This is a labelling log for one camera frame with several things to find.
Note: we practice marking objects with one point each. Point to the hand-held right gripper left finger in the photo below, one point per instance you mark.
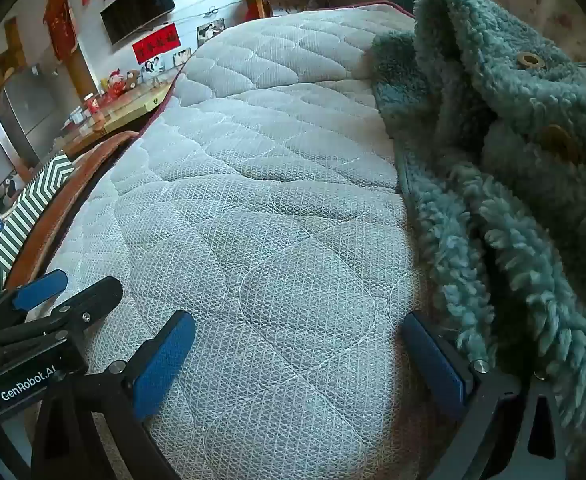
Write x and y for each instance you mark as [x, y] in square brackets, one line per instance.
[163, 365]

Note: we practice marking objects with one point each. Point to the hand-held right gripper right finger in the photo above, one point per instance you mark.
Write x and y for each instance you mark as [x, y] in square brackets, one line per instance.
[433, 365]

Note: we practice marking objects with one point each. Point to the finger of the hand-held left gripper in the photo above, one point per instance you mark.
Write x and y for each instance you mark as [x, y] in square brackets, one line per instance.
[90, 300]
[38, 290]

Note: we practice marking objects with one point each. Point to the green white striped storage box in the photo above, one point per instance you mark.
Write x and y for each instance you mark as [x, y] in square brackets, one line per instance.
[18, 220]

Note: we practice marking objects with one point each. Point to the dark green fleece blanket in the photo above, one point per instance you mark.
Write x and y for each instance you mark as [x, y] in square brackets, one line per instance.
[498, 210]

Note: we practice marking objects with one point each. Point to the grey refrigerator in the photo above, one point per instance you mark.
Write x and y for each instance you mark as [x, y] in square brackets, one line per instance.
[28, 105]

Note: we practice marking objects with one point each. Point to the white quilted mattress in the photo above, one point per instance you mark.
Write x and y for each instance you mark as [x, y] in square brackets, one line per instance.
[273, 210]

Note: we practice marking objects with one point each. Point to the red white tin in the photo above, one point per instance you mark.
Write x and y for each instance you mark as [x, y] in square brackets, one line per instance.
[94, 105]

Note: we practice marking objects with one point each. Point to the wooden desk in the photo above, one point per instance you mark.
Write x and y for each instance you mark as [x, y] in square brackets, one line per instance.
[133, 105]

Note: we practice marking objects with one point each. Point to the red white plush toy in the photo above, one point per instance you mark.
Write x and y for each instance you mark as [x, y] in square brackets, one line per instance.
[114, 84]

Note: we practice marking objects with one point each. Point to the brown teddy bear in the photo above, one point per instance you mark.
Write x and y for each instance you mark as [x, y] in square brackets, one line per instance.
[132, 80]

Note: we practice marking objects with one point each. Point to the framed photo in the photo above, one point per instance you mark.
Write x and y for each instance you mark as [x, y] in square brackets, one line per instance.
[182, 57]
[210, 31]
[154, 66]

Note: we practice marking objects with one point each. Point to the floral pillow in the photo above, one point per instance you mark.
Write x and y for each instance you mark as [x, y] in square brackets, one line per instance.
[538, 0]

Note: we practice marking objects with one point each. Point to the red paper wall banner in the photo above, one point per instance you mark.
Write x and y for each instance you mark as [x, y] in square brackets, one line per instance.
[155, 44]

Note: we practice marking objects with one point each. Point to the red hanging wall decoration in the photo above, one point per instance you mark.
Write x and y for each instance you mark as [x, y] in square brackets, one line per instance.
[60, 25]

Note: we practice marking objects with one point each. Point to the black wall television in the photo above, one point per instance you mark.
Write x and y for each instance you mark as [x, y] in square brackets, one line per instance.
[138, 10]

